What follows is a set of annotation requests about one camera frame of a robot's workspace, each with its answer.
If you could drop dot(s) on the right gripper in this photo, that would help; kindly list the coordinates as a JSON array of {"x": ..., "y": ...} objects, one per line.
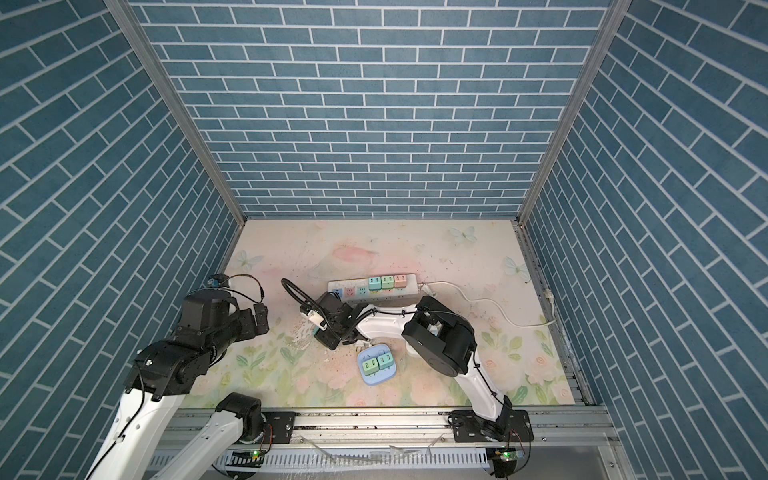
[{"x": 322, "y": 338}]

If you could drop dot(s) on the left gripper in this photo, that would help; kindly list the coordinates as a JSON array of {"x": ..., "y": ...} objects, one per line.
[{"x": 251, "y": 326}]

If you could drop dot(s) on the blue square power socket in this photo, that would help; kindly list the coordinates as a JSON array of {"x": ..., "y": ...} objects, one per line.
[{"x": 382, "y": 375}]

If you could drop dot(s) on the long white power strip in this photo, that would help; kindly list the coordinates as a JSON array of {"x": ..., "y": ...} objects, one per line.
[{"x": 356, "y": 290}]

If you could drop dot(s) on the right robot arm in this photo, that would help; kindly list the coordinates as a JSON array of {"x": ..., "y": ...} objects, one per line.
[{"x": 446, "y": 342}]

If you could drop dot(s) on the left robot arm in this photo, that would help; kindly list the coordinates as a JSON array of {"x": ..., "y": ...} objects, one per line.
[{"x": 164, "y": 373}]

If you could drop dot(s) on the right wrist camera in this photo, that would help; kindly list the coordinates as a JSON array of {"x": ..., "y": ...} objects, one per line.
[{"x": 315, "y": 317}]

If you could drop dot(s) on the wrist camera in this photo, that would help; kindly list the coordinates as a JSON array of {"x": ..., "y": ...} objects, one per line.
[
  {"x": 218, "y": 281},
  {"x": 315, "y": 317}
]

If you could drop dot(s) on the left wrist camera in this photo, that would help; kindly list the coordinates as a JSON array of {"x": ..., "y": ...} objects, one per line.
[{"x": 218, "y": 281}]

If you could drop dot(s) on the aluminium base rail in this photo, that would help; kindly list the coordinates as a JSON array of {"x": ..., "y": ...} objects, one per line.
[{"x": 334, "y": 438}]

